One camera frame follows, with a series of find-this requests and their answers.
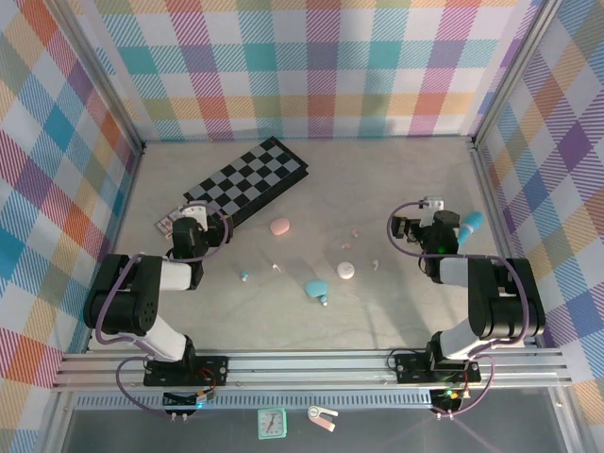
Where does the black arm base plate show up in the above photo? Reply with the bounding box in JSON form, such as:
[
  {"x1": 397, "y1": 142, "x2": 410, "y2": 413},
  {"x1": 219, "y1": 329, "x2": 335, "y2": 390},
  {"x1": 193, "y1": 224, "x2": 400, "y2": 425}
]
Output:
[
  {"x1": 143, "y1": 354, "x2": 231, "y2": 389},
  {"x1": 393, "y1": 351, "x2": 483, "y2": 385}
]

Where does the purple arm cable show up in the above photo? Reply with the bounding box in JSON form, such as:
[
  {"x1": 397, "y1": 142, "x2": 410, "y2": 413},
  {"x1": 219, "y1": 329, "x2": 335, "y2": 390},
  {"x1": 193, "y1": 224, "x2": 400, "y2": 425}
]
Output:
[
  {"x1": 387, "y1": 200, "x2": 529, "y2": 419},
  {"x1": 95, "y1": 201, "x2": 233, "y2": 419}
]

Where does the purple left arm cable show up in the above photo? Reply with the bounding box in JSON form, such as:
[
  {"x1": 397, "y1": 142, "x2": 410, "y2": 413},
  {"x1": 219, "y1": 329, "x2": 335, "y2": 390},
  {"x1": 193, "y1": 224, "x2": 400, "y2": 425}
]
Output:
[{"x1": 95, "y1": 201, "x2": 233, "y2": 419}]

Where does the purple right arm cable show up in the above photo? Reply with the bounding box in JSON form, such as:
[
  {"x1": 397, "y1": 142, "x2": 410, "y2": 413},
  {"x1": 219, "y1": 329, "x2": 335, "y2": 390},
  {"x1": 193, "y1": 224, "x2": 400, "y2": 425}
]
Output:
[{"x1": 387, "y1": 200, "x2": 529, "y2": 419}]

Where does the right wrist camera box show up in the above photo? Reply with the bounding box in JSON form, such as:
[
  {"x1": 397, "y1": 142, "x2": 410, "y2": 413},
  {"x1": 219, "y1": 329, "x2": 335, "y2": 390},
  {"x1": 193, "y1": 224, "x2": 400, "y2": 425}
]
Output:
[{"x1": 421, "y1": 196, "x2": 445, "y2": 227}]

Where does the small controller board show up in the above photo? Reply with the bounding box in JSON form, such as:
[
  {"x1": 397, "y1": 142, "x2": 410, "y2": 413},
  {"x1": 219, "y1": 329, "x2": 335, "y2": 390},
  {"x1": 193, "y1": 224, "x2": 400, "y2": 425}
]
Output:
[
  {"x1": 161, "y1": 387, "x2": 219, "y2": 422},
  {"x1": 429, "y1": 387, "x2": 474, "y2": 421}
]

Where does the aluminium side rail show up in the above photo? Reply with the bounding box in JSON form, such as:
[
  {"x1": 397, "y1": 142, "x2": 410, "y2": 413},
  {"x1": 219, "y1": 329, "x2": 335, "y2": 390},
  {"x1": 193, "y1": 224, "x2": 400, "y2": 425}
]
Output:
[
  {"x1": 469, "y1": 139, "x2": 539, "y2": 348},
  {"x1": 86, "y1": 149, "x2": 145, "y2": 351}
]

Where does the aluminium corner post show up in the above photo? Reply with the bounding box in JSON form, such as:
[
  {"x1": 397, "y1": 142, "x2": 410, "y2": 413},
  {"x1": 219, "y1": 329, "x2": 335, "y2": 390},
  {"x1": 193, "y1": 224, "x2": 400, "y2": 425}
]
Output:
[
  {"x1": 59, "y1": 0, "x2": 146, "y2": 157},
  {"x1": 469, "y1": 0, "x2": 565, "y2": 150}
]

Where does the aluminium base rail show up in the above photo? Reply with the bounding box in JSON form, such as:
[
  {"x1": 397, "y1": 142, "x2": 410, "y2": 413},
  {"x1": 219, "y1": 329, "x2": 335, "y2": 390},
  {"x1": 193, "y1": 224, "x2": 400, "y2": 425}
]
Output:
[{"x1": 50, "y1": 347, "x2": 578, "y2": 393}]

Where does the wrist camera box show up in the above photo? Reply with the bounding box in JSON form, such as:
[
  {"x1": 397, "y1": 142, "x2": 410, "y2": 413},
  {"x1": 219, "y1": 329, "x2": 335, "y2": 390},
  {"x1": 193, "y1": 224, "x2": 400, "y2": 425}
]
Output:
[
  {"x1": 421, "y1": 196, "x2": 445, "y2": 227},
  {"x1": 177, "y1": 201, "x2": 210, "y2": 232}
]

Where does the playing card box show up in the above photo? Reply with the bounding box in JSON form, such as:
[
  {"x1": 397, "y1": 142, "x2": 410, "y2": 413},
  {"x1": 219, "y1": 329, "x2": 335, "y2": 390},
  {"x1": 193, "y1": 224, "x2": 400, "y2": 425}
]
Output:
[{"x1": 155, "y1": 207, "x2": 188, "y2": 237}]

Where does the teal square clock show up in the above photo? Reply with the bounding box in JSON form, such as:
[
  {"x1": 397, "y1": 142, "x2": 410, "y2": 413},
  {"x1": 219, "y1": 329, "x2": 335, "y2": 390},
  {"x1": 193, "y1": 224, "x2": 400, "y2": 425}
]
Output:
[{"x1": 257, "y1": 407, "x2": 288, "y2": 442}]

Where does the blue electric toothbrush handle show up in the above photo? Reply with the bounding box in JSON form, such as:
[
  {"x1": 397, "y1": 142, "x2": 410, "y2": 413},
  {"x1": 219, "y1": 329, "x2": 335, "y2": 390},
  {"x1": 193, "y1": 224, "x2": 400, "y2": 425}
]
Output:
[{"x1": 456, "y1": 210, "x2": 484, "y2": 246}]

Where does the white pink hand tool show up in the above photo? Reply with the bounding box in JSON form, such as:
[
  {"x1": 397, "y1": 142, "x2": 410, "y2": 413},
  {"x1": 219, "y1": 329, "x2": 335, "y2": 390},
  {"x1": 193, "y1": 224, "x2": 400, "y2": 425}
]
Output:
[{"x1": 307, "y1": 406, "x2": 340, "y2": 433}]

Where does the slotted grey cable duct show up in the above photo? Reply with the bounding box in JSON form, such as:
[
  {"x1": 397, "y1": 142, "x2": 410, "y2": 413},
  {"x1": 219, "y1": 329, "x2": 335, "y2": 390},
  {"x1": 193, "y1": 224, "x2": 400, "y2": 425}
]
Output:
[{"x1": 74, "y1": 394, "x2": 435, "y2": 411}]

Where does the black grey chessboard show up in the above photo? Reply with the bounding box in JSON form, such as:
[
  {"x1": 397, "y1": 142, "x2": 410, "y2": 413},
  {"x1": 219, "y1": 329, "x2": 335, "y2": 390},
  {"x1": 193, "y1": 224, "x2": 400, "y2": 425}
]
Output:
[{"x1": 182, "y1": 136, "x2": 310, "y2": 227}]

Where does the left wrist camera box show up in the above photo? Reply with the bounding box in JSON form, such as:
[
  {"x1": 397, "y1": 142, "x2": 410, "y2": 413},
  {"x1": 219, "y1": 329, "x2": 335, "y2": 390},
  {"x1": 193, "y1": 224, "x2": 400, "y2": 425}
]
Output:
[{"x1": 177, "y1": 201, "x2": 210, "y2": 232}]

